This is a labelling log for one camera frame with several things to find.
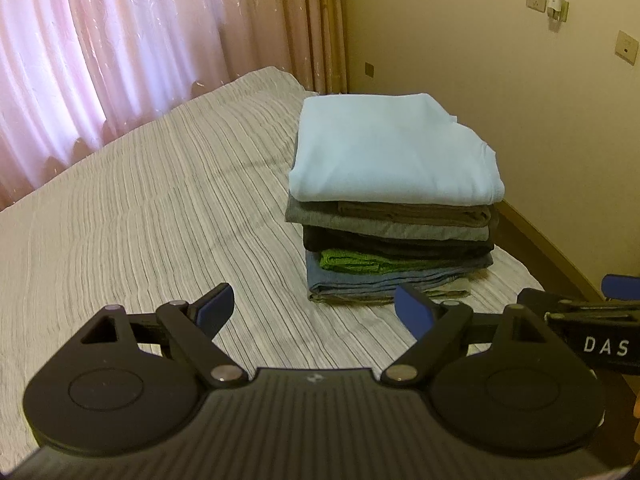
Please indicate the white plug adapter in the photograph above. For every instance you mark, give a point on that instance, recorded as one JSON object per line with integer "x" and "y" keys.
{"x": 557, "y": 7}

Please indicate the light blue sweatshirt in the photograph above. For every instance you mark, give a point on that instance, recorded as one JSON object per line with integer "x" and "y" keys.
{"x": 390, "y": 150}

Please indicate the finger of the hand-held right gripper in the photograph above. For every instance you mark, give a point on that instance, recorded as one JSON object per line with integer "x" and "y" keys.
{"x": 622, "y": 287}
{"x": 540, "y": 300}

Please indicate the pink sheer curtain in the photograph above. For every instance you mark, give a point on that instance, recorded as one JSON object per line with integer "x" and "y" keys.
{"x": 125, "y": 35}

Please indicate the bed with striped cover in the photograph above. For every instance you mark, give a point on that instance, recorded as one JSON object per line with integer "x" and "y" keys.
{"x": 150, "y": 210}

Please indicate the stack of folded clothes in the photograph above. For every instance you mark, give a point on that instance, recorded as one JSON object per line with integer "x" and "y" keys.
{"x": 400, "y": 240}

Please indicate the pink embroidered drape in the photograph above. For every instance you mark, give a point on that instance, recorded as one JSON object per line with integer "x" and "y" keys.
{"x": 310, "y": 20}

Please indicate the beige wall switch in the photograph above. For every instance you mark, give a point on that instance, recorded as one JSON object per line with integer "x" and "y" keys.
{"x": 626, "y": 48}

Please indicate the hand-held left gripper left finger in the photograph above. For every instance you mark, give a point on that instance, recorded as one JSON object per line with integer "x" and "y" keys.
{"x": 217, "y": 307}

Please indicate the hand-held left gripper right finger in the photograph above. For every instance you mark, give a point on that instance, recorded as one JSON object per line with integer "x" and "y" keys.
{"x": 412, "y": 312}

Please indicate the small beige wall socket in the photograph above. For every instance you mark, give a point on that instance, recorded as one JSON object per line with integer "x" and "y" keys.
{"x": 369, "y": 70}

